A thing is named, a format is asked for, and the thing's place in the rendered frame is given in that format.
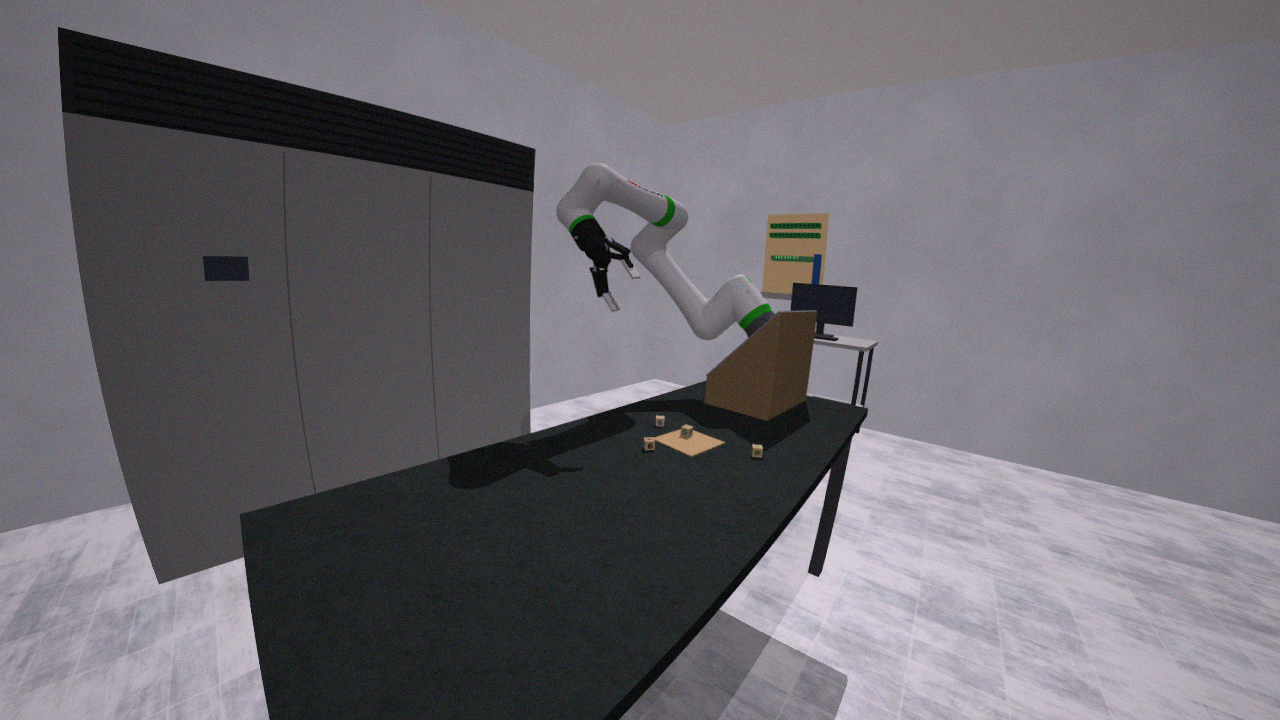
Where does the tan flat square mat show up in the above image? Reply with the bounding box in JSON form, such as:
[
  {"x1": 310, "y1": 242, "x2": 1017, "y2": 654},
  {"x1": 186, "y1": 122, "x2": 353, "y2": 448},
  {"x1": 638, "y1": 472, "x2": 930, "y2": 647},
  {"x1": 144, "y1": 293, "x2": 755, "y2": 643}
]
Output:
[{"x1": 654, "y1": 429, "x2": 724, "y2": 457}]

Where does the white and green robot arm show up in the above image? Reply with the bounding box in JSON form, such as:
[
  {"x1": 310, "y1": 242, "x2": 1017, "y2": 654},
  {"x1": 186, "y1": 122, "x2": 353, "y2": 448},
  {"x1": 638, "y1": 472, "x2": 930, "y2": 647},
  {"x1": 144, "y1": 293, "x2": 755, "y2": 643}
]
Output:
[{"x1": 556, "y1": 163, "x2": 774, "y2": 340}]

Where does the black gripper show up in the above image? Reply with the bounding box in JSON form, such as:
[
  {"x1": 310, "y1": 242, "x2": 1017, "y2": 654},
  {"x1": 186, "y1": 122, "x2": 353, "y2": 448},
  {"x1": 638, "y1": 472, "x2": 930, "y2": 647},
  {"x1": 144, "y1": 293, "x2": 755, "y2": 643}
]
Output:
[{"x1": 582, "y1": 234, "x2": 641, "y2": 313}]

